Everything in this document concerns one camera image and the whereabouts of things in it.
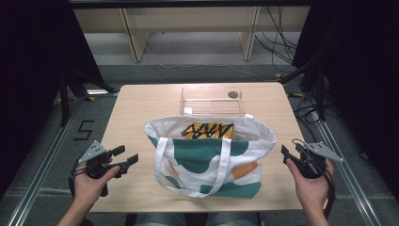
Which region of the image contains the aluminium floor rail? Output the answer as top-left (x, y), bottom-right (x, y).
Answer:
top-left (6, 97), bottom-right (88, 226)
top-left (311, 111), bottom-right (384, 226)

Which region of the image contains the black floor cable tangle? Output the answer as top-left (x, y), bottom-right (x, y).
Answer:
top-left (287, 90), bottom-right (323, 125)

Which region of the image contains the black metal stand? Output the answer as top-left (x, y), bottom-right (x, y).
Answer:
top-left (58, 67), bottom-right (118, 127)
top-left (278, 57), bottom-right (328, 122)

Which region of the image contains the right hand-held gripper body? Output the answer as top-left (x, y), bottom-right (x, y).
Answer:
top-left (295, 140), bottom-right (344, 180)

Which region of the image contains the right hand-held gripper black cable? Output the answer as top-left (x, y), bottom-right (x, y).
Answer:
top-left (291, 138), bottom-right (337, 219)

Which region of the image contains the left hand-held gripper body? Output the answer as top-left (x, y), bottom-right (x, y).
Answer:
top-left (77, 139), bottom-right (118, 198)

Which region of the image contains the light wooden desk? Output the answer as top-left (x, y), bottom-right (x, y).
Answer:
top-left (72, 5), bottom-right (311, 63)

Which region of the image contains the hanging black cable bundle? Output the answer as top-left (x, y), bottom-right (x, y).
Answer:
top-left (254, 5), bottom-right (298, 73)

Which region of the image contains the person's left hand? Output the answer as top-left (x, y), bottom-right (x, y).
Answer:
top-left (72, 158), bottom-right (121, 209)

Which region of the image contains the black curtain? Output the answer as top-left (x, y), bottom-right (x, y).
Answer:
top-left (291, 0), bottom-right (399, 192)
top-left (0, 0), bottom-right (106, 199)

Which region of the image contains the clear plastic box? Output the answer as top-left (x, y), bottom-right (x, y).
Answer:
top-left (179, 86), bottom-right (246, 118)

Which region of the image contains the left hand-held gripper black cable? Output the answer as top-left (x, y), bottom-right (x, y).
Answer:
top-left (68, 158), bottom-right (88, 200)

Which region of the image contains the white floor cable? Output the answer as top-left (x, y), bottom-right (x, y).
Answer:
top-left (142, 43), bottom-right (279, 83)

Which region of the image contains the hand-held gripper black cable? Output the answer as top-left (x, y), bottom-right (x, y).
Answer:
top-left (68, 158), bottom-right (88, 200)
top-left (291, 138), bottom-right (337, 219)

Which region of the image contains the person's right hand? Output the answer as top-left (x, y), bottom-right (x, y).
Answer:
top-left (285, 156), bottom-right (335, 215)

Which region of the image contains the white green orange tote bag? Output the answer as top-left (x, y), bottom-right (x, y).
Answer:
top-left (144, 106), bottom-right (278, 200)

